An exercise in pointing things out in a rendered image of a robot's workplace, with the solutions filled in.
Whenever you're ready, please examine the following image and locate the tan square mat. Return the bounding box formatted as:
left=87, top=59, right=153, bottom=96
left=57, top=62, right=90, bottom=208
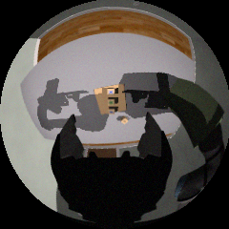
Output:
left=94, top=84, right=127, bottom=115

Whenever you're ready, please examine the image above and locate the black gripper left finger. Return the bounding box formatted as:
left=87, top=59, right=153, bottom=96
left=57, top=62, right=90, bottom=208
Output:
left=51, top=114, right=84, bottom=192

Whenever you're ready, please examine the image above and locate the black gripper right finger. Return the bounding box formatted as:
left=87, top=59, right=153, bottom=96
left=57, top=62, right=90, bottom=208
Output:
left=137, top=112, right=173, bottom=191

